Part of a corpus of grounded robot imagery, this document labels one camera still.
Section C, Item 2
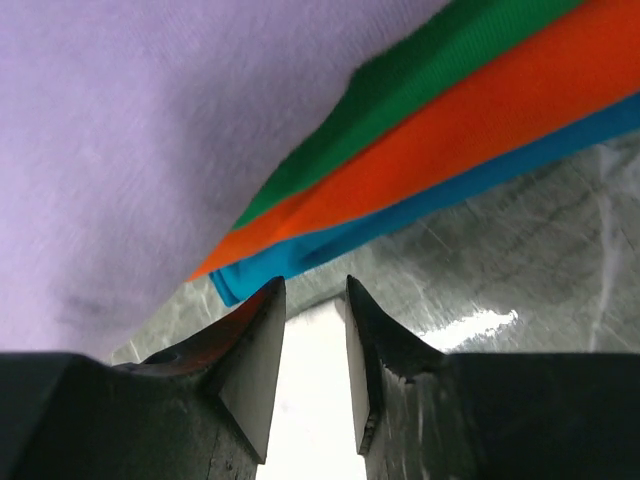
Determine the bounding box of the folded lilac t-shirt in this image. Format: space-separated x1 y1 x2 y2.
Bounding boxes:
1 1 442 359

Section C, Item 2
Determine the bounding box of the white printed t-shirt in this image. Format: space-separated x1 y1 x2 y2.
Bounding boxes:
257 299 366 480

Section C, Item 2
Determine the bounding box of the folded orange t-shirt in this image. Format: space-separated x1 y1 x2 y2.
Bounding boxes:
199 0 639 274

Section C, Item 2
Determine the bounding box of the folded teal t-shirt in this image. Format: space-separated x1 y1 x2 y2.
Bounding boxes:
209 94 639 307

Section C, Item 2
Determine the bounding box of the folded green t-shirt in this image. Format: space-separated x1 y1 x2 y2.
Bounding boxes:
235 0 578 227

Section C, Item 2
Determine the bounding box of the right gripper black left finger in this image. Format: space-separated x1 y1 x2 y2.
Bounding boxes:
1 278 286 479

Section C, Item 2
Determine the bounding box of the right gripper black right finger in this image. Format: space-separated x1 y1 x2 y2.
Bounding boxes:
345 277 639 479

